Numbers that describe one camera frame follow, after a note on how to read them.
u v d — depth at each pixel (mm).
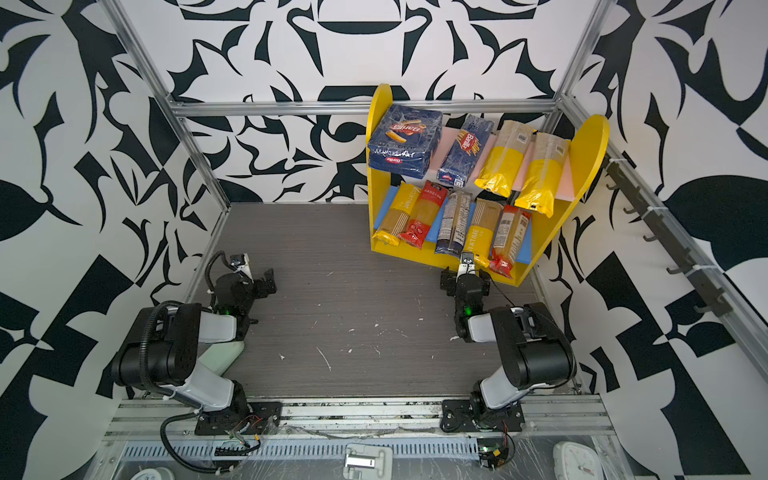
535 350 468
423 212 938
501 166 691
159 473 644
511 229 901
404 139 699
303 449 711
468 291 710
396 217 941
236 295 724
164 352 457
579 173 728
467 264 796
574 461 665
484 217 955
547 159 695
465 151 717
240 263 814
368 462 674
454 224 919
